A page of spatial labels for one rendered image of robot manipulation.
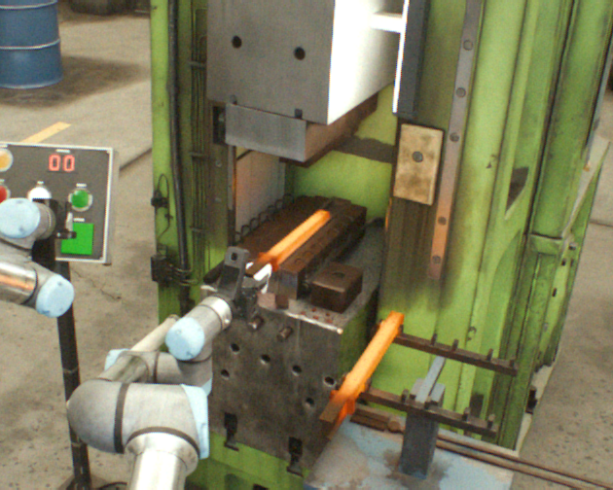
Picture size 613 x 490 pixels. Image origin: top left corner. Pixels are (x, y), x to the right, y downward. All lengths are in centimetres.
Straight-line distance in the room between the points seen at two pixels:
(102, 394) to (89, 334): 213
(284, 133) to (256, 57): 17
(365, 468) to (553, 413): 156
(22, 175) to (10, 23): 433
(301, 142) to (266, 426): 76
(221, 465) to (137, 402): 101
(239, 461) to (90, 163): 87
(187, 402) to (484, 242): 83
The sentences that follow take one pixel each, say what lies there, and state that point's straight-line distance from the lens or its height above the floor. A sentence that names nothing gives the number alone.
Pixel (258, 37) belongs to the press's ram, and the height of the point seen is 152.
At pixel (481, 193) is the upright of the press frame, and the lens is 185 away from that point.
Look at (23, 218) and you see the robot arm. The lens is 162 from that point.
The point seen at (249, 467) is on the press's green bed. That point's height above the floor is 39.
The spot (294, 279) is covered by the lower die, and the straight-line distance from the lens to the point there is 195.
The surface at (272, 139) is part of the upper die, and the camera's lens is 183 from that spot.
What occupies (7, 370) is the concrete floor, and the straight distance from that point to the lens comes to 337.
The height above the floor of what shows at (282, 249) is 101.
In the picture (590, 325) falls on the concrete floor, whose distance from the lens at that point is 387.
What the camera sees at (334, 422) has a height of 98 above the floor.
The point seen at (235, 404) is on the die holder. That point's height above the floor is 59.
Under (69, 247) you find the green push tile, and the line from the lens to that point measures 206.
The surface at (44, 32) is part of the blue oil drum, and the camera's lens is 647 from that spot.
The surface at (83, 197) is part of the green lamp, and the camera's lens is 206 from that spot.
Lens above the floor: 196
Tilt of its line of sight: 29 degrees down
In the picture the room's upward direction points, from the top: 4 degrees clockwise
